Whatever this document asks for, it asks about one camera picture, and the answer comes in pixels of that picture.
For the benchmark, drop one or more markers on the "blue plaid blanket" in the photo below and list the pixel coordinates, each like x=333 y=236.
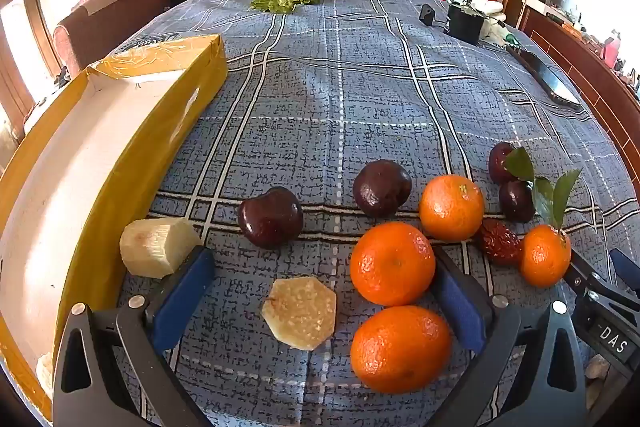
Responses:
x=320 y=107

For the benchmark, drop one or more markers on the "red dried date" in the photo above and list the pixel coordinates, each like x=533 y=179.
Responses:
x=500 y=242

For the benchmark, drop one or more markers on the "green and white package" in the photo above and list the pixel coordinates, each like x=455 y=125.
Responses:
x=497 y=32

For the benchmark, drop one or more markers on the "wooden cabinet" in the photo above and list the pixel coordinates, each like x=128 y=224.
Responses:
x=575 y=52

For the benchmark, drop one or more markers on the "black box device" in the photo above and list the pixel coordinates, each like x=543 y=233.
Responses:
x=465 y=24

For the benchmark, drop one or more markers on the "pink bottle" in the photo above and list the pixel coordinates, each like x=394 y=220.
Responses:
x=611 y=51

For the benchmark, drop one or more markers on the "black smartphone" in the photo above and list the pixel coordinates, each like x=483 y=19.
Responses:
x=545 y=74

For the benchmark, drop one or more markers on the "white gloves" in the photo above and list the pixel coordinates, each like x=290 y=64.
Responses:
x=489 y=5

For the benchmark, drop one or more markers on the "wooden window frame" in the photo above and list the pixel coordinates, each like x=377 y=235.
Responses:
x=36 y=17

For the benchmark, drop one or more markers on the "small white fruit piece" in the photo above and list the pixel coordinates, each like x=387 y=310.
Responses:
x=44 y=374

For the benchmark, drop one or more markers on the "peeled white fruit chunk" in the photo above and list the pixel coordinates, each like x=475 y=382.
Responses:
x=155 y=247

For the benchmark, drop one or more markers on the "small black adapter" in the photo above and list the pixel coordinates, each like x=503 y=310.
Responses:
x=426 y=14

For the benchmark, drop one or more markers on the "brown armchair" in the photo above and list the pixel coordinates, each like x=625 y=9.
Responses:
x=115 y=22

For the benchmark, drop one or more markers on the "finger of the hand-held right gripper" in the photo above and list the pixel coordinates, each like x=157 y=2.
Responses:
x=582 y=277
x=625 y=268

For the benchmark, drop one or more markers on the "yellow cardboard box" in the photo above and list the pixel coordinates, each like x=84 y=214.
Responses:
x=50 y=207

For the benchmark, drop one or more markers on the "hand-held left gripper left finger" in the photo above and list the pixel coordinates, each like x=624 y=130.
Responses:
x=185 y=297

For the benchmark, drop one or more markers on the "orange mandarin with leaves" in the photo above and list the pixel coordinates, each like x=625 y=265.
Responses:
x=545 y=257

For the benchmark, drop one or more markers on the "dark red plum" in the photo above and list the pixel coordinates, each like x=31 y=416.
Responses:
x=499 y=163
x=516 y=202
x=382 y=188
x=270 y=218

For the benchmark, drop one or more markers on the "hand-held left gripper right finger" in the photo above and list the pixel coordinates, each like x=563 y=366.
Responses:
x=457 y=302

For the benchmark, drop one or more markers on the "peeled white fruit slice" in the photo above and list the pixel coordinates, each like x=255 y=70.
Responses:
x=300 y=312

